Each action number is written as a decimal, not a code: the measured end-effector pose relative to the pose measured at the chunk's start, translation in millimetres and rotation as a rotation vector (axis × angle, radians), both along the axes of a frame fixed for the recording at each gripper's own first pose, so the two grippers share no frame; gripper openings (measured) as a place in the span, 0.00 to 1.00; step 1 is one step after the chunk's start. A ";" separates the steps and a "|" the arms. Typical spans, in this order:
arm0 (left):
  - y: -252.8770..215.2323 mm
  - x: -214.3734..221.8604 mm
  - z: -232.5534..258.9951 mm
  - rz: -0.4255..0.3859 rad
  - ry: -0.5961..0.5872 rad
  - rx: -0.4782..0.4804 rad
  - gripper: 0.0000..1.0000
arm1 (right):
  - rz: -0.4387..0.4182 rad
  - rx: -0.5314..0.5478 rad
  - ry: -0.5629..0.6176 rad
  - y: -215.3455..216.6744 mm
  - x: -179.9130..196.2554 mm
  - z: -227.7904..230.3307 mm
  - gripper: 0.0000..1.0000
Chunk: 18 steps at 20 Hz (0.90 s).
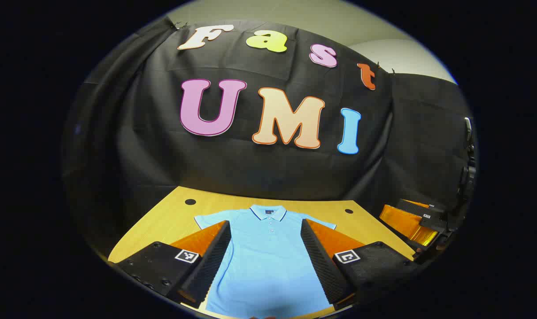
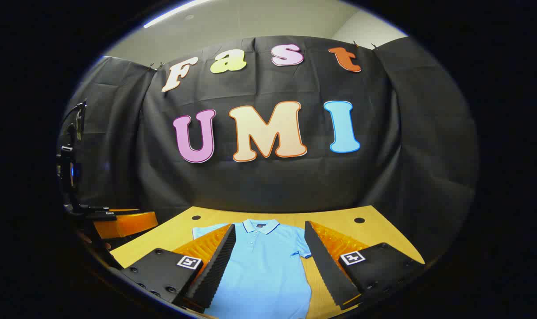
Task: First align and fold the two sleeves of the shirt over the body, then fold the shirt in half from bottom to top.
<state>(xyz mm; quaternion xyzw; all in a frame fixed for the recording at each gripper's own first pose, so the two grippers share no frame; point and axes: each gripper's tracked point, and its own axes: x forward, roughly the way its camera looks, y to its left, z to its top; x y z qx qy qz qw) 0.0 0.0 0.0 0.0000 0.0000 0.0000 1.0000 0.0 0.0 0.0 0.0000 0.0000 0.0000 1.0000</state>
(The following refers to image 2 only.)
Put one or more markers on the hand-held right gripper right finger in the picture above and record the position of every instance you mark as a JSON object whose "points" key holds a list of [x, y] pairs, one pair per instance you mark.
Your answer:
{"points": [[323, 266]]}

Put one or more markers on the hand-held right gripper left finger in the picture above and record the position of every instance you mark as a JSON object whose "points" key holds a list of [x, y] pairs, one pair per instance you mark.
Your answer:
{"points": [[217, 266]]}

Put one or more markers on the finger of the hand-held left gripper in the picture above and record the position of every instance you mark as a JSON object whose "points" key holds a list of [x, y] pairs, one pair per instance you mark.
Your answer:
{"points": [[126, 225]]}

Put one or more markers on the light blue polo T-shirt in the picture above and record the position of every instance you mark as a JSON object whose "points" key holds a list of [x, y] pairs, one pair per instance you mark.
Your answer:
{"points": [[264, 274]]}

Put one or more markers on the black backdrop cloth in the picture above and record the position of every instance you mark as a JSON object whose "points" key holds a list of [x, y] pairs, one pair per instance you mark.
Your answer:
{"points": [[272, 186]]}

